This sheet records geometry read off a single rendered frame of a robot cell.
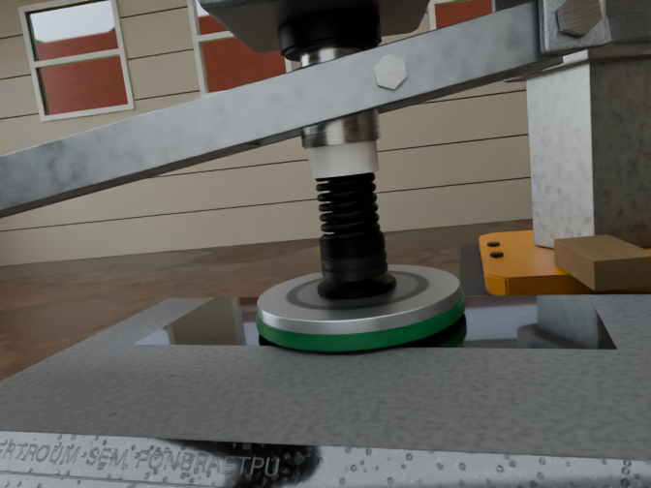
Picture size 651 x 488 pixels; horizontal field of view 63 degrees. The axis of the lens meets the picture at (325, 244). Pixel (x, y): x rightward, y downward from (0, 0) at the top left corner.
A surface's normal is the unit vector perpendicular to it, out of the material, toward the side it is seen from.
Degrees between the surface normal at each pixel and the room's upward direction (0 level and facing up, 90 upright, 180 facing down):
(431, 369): 0
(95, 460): 45
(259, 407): 0
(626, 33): 90
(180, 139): 90
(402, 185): 90
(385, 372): 0
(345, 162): 90
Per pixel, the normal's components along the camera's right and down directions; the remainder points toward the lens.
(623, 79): 0.27, 0.13
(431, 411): -0.11, -0.98
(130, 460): -0.27, -0.56
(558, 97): -0.96, 0.15
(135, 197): -0.15, 0.18
